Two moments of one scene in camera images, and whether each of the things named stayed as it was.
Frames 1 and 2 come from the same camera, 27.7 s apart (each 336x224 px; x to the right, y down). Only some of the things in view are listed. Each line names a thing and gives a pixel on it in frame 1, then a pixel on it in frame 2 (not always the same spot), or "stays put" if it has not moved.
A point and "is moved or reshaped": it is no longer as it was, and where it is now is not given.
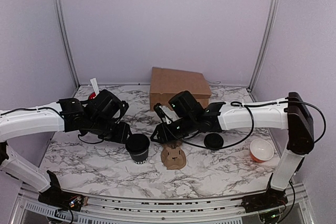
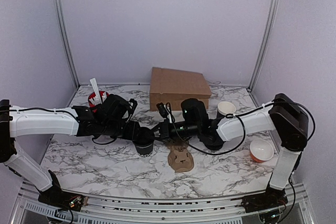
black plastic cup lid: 213,141 stays put
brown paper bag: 166,83 stays put
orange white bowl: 261,150 stays put
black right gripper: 163,135 stays put
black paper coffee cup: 137,145 is moved or reshaped
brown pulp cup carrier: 172,156 is moved or reshaped
